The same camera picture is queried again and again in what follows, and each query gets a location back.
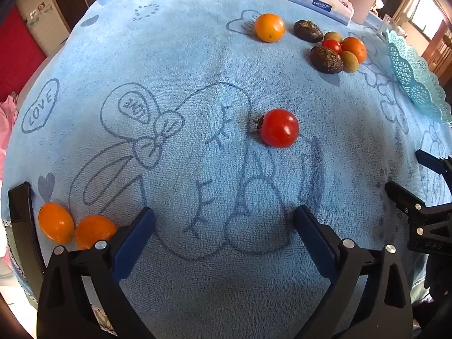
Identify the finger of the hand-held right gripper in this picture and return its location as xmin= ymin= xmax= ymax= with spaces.
xmin=416 ymin=149 xmax=452 ymax=176
xmin=384 ymin=180 xmax=452 ymax=252

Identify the red tomato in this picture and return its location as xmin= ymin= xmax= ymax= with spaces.
xmin=253 ymin=108 xmax=300 ymax=149
xmin=321 ymin=39 xmax=343 ymax=55

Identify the teal plastic lattice basket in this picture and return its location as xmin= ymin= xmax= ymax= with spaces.
xmin=385 ymin=28 xmax=452 ymax=127

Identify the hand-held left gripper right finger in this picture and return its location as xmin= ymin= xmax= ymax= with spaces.
xmin=293 ymin=204 xmax=413 ymax=339

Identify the pink cloth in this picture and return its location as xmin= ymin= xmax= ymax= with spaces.
xmin=0 ymin=94 xmax=19 ymax=173

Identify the orange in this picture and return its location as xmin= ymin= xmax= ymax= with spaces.
xmin=75 ymin=215 xmax=118 ymax=251
xmin=254 ymin=13 xmax=286 ymax=43
xmin=341 ymin=37 xmax=367 ymax=63
xmin=38 ymin=202 xmax=76 ymax=244

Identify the beige cabinet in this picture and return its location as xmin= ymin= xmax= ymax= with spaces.
xmin=16 ymin=0 xmax=72 ymax=45

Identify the light blue printed towel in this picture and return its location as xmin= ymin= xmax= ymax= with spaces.
xmin=0 ymin=0 xmax=452 ymax=339

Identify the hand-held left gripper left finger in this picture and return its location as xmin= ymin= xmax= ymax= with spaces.
xmin=36 ymin=207 xmax=157 ymax=339

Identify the dark brown avocado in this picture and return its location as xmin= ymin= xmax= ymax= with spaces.
xmin=310 ymin=45 xmax=344 ymax=75
xmin=293 ymin=20 xmax=324 ymax=43

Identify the clear glass vessel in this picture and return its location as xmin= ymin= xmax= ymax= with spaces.
xmin=379 ymin=13 xmax=407 ymax=41

